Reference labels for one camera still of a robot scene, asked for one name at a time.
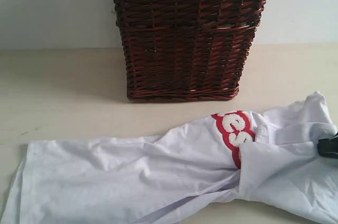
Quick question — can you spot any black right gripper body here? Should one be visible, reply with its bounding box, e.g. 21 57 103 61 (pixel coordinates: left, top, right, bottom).
317 134 338 160

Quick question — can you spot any white t-shirt with red lettering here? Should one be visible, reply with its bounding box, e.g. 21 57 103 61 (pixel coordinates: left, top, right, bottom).
1 92 337 223

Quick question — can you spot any dark brown wicker basket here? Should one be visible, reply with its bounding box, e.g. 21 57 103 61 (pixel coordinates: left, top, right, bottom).
114 0 266 101

